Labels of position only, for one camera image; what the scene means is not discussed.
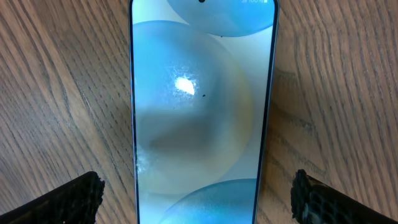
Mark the blue screen smartphone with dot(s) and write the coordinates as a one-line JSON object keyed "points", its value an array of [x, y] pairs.
{"points": [[201, 81]]}

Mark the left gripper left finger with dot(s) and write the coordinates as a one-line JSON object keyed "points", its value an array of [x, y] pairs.
{"points": [[74, 202]]}

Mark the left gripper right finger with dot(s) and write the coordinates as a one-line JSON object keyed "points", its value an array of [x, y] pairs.
{"points": [[314, 202]]}

